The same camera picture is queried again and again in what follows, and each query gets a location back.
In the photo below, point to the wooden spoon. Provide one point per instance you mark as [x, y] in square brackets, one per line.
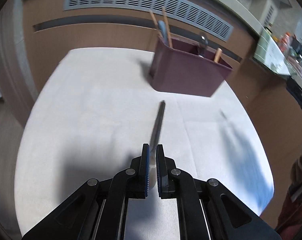
[217, 55]

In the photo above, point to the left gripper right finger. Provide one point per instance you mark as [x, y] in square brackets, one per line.
[207, 209]

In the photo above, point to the green checked cloth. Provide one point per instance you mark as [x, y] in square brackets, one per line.
[269, 55]

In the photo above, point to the orange bottle on counter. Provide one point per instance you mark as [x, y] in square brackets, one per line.
[284, 42]

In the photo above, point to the light blue plastic spoon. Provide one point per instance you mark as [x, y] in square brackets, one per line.
[163, 31]

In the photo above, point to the grey ventilation grille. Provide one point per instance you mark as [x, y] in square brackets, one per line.
[181, 10]

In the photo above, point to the black handled metal spoon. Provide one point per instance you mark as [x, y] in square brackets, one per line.
[154, 141]

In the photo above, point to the small steel spoon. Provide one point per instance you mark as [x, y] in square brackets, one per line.
[203, 43]

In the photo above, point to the wooden chopstick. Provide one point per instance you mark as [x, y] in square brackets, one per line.
[167, 27]
[155, 23]

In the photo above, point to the maroon plastic utensil holder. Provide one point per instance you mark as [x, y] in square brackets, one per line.
[180, 69]

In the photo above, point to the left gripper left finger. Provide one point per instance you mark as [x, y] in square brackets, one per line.
[97, 209]

